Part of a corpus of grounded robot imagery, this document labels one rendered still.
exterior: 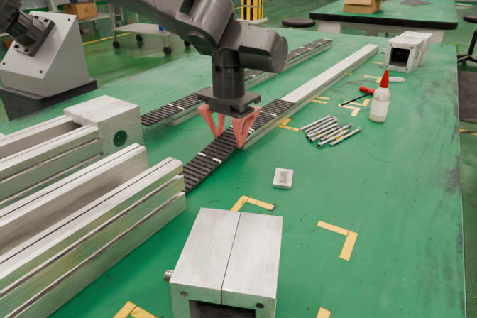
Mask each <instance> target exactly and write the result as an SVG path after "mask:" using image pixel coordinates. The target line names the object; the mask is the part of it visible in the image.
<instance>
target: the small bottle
mask: <svg viewBox="0 0 477 318"><path fill-rule="evenodd" d="M388 83H389V72H388V70H386V71H385V73H384V75H383V77H382V79H381V81H380V87H379V88H377V90H376V91H375V92H374V93H373V99H372V103H371V110H370V114H369V119H370V120H371V121H374V122H379V123H380V122H384V121H385V120H386V116H387V112H388V107H389V103H390V96H391V95H390V92H389V89H388Z"/></svg>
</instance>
